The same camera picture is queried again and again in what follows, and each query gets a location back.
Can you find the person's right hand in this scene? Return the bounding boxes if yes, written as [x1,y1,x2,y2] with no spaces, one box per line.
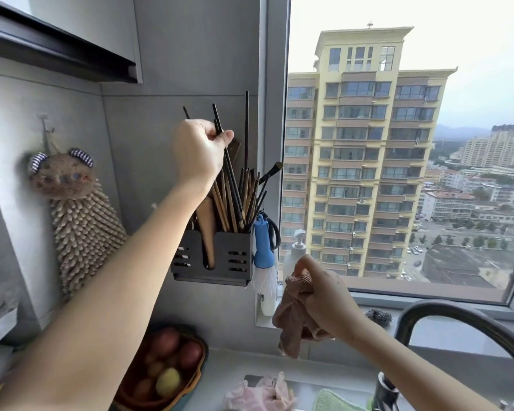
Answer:
[293,254,371,345]

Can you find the person's left hand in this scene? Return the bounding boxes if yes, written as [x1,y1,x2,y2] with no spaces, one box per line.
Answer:
[171,118,235,198]

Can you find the black chopstick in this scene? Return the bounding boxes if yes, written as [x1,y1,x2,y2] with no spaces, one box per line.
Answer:
[212,103,246,225]
[213,118,246,227]

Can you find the pink dish cloth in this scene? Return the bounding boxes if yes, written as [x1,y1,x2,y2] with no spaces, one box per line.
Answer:
[272,269,335,360]

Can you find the bunch of assorted chopsticks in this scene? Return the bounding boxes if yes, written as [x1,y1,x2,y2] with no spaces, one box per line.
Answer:
[210,166,264,234]

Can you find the black utensil holder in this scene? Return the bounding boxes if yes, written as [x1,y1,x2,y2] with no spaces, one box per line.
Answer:
[170,228,256,287]

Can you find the person's left forearm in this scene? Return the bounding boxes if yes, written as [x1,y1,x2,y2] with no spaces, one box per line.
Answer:
[0,177,211,411]

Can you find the person's right forearm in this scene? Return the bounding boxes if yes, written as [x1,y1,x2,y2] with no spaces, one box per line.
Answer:
[338,314,504,411]

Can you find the dark pull-down kitchen faucet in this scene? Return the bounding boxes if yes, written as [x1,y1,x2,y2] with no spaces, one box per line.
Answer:
[370,299,514,411]

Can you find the steel wool scrubber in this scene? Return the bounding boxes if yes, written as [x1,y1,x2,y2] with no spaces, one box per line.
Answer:
[364,308,393,329]

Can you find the white spray bottle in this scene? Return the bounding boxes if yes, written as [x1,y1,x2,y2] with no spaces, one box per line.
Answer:
[256,291,280,318]

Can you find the white pump soap dispenser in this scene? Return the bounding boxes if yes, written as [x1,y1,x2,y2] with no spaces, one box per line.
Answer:
[282,228,309,296]

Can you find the black brush tan tip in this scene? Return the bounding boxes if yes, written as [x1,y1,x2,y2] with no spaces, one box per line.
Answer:
[256,161,284,219]

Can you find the wooden rice paddle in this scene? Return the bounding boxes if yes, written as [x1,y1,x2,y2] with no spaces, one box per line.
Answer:
[195,195,218,270]

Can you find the stainless steel sink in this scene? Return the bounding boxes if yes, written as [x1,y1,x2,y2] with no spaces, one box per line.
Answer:
[244,374,382,411]

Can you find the blue dish brush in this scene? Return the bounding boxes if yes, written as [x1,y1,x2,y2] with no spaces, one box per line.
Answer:
[248,213,279,304]

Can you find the black scissors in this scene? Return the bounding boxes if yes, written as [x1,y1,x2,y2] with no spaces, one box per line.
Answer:
[265,217,282,252]

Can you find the green sponge pad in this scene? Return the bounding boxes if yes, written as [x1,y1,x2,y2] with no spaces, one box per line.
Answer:
[312,388,369,411]

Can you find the pink rubber glove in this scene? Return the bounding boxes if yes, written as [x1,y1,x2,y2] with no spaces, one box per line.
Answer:
[222,372,296,411]

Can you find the bear-shaped chenille hand towel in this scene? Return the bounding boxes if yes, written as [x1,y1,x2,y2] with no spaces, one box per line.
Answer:
[27,147,129,296]

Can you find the red round fruit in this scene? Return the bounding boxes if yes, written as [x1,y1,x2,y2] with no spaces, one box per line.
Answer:
[178,341,204,371]
[150,328,180,358]

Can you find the teal and orange fruit bowl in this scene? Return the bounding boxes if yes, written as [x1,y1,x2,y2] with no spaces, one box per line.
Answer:
[113,325,210,411]

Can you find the yellow apartment building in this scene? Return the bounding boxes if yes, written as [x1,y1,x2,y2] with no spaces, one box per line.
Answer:
[280,25,458,279]

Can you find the yellow-green round fruit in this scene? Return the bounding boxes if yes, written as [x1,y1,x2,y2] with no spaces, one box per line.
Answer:
[155,366,183,398]

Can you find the grey window frame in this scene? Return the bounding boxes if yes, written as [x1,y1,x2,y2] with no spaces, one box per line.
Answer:
[259,0,514,321]

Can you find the grey wall cabinet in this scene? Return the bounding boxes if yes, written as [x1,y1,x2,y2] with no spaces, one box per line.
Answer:
[0,0,144,85]

